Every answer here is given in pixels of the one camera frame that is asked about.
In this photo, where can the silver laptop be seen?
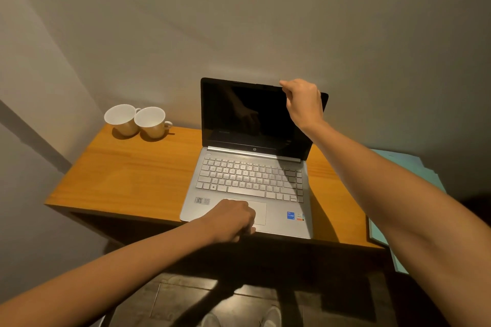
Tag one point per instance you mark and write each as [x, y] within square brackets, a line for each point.
[245, 181]

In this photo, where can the person's left forearm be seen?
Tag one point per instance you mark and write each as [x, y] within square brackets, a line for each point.
[115, 273]

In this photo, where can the person's left fingers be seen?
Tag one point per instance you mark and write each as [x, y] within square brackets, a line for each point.
[247, 223]

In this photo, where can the person's right forearm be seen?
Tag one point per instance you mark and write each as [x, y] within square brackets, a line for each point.
[402, 215]

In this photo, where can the person's right hand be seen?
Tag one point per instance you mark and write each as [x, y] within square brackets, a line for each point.
[307, 104]

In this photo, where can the person's right fingers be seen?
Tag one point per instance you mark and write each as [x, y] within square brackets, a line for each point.
[290, 87]

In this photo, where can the person's left hand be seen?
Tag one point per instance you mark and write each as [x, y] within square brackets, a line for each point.
[228, 219]

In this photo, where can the teal paper folder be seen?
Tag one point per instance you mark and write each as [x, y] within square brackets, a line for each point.
[422, 169]

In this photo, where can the white cup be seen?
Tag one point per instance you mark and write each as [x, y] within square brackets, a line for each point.
[121, 118]
[151, 121]

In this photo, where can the person's left white shoe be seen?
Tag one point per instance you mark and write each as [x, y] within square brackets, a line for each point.
[210, 321]

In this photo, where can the person's white shoe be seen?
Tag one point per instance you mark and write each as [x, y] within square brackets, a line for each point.
[210, 321]
[272, 318]

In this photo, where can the person's right white shoe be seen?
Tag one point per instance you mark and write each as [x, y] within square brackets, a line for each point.
[272, 318]

